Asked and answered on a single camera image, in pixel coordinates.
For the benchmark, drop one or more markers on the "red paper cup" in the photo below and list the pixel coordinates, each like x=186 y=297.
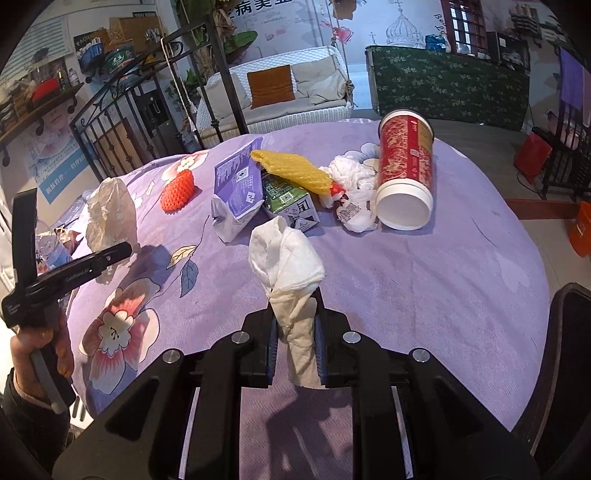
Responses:
x=406 y=157

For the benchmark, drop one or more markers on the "purple milk carton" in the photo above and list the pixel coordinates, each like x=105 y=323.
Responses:
x=235 y=189

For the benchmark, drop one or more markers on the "crumpled clear plastic bag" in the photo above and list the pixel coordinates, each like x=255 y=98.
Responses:
x=111 y=212

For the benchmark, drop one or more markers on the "wooden wall shelf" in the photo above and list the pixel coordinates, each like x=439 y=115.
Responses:
x=32 y=115

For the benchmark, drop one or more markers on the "black box appliance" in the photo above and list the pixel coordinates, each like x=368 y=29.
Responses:
x=508 y=50

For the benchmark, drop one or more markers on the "purple floral tablecloth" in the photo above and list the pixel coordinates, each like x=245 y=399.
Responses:
x=415 y=286

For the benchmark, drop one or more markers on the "wall poster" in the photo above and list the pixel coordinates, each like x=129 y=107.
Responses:
x=55 y=157

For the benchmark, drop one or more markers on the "white wicker swing seat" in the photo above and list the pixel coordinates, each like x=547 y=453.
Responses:
x=277 y=115

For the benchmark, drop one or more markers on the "red foam fruit net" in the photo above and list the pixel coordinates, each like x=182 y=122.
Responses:
x=178 y=191

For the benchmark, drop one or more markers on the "black metal railing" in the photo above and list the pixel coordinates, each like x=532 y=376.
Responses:
x=115 y=120

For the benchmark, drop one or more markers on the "black water dispenser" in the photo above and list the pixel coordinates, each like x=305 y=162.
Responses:
x=152 y=120

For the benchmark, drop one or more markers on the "crumpled white tissue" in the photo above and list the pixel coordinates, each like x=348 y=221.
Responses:
x=351 y=170

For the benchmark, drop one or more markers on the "red paper bag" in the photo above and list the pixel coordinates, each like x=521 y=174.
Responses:
x=532 y=151

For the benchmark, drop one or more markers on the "black metal chair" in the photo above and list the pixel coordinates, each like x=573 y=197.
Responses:
x=568 y=157

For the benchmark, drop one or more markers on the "purple hanging cloth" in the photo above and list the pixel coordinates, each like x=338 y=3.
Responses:
x=572 y=78

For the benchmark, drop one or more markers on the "dark wooden chair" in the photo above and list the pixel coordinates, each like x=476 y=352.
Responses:
x=561 y=369

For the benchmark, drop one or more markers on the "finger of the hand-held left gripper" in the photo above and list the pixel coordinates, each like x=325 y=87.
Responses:
x=25 y=230
x=87 y=267

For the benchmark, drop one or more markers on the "orange cushion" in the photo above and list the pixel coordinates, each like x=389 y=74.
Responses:
x=271 y=86

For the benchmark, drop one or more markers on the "white cushion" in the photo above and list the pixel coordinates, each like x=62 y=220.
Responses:
x=228 y=94

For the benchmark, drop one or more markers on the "red item on shelf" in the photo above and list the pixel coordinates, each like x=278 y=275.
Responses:
x=45 y=90

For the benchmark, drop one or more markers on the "blue plastic bag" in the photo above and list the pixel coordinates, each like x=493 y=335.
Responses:
x=436 y=43

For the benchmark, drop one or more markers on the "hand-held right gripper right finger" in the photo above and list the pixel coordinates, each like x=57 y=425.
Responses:
x=337 y=355

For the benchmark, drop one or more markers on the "clear plastic water bottle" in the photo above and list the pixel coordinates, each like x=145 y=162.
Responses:
x=53 y=251

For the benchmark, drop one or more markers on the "yellow foam fruit net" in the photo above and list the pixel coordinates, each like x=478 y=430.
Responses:
x=291 y=170

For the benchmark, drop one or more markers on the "red wooden lattice shelf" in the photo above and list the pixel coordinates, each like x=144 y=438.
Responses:
x=461 y=25

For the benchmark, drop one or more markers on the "white plastic bag red print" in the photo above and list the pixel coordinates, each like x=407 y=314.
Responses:
x=358 y=214

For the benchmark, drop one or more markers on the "orange bucket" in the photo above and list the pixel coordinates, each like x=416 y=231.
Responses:
x=581 y=230

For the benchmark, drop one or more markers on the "beige cushion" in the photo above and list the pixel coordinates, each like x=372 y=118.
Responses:
x=318 y=81

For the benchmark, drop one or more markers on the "person's left forearm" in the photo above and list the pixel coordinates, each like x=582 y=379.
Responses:
x=27 y=424

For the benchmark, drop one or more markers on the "white paper napkin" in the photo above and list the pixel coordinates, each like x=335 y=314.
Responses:
x=286 y=258

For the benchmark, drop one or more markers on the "person's left hand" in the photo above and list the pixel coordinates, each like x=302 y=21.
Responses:
x=25 y=360

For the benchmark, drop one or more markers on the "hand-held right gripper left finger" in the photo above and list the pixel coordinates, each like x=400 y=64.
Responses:
x=258 y=350

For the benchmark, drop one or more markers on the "green milk carton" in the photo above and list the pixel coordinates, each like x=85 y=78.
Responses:
x=288 y=203

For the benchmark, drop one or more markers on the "green floral covered cabinet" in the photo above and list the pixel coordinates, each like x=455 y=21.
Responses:
x=448 y=87

